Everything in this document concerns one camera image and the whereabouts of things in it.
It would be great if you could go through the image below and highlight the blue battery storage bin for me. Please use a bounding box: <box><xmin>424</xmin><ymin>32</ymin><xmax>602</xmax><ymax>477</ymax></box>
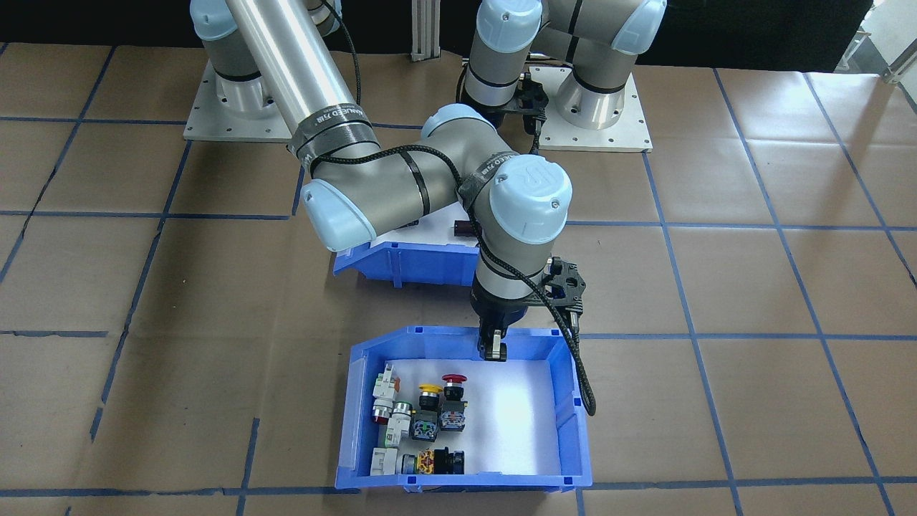
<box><xmin>332</xmin><ymin>208</ymin><xmax>482</xmax><ymax>287</ymax></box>

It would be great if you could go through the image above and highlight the blue switch storage bin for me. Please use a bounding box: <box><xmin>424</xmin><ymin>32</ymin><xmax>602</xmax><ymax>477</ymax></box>
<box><xmin>335</xmin><ymin>325</ymin><xmax>594</xmax><ymax>494</ymax></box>

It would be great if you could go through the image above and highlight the red mushroom push button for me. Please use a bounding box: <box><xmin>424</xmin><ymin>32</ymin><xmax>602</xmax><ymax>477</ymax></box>
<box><xmin>441</xmin><ymin>373</ymin><xmax>469</xmax><ymax>433</ymax></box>

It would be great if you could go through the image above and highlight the aluminium frame bar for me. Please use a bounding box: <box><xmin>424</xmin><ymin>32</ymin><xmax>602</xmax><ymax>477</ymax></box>
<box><xmin>410</xmin><ymin>0</ymin><xmax>441</xmax><ymax>62</ymax></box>

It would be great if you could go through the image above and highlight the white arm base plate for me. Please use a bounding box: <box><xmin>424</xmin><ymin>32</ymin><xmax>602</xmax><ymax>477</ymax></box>
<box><xmin>527</xmin><ymin>64</ymin><xmax>654</xmax><ymax>153</ymax></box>
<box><xmin>183</xmin><ymin>57</ymin><xmax>302</xmax><ymax>144</ymax></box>

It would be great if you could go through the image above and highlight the black knob selector switch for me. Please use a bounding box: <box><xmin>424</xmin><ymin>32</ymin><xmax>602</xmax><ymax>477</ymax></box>
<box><xmin>370</xmin><ymin>447</ymin><xmax>466</xmax><ymax>476</ymax></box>

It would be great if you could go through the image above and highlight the black frame cover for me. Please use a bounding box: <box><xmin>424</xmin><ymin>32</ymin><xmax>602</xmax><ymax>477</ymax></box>
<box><xmin>0</xmin><ymin>0</ymin><xmax>871</xmax><ymax>72</ymax></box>

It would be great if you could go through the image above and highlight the red lens pilot light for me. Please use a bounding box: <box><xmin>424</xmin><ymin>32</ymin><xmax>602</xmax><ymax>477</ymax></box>
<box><xmin>371</xmin><ymin>362</ymin><xmax>400</xmax><ymax>425</ymax></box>

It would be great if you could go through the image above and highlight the white switch with silver ring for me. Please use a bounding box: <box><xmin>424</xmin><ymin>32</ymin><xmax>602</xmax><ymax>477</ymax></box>
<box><xmin>385</xmin><ymin>401</ymin><xmax>417</xmax><ymax>449</ymax></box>

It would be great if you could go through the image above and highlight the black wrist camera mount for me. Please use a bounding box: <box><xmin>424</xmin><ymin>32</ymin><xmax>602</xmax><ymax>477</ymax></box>
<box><xmin>539</xmin><ymin>257</ymin><xmax>587</xmax><ymax>332</ymax></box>
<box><xmin>512</xmin><ymin>70</ymin><xmax>551</xmax><ymax>123</ymax></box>

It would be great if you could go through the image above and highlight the metal corner frame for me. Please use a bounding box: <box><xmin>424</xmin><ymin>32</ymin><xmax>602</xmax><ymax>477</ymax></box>
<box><xmin>835</xmin><ymin>0</ymin><xmax>917</xmax><ymax>83</ymax></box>

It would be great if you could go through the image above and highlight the yellow push button switch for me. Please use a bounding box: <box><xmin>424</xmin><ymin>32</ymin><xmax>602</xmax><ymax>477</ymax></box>
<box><xmin>414</xmin><ymin>383</ymin><xmax>443</xmax><ymax>442</ymax></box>

